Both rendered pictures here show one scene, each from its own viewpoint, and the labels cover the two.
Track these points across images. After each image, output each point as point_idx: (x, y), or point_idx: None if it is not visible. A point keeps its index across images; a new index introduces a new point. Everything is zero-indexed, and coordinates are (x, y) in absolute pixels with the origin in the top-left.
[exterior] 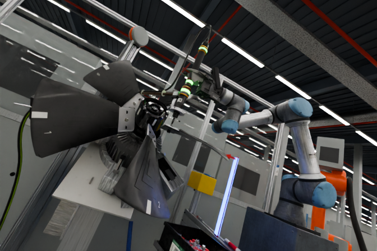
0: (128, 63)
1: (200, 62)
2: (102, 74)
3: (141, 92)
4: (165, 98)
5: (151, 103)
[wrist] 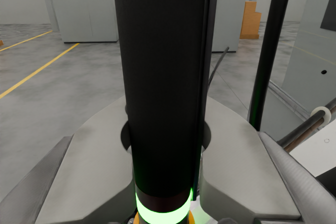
0: (219, 60)
1: None
2: None
3: (310, 116)
4: (331, 181)
5: (137, 208)
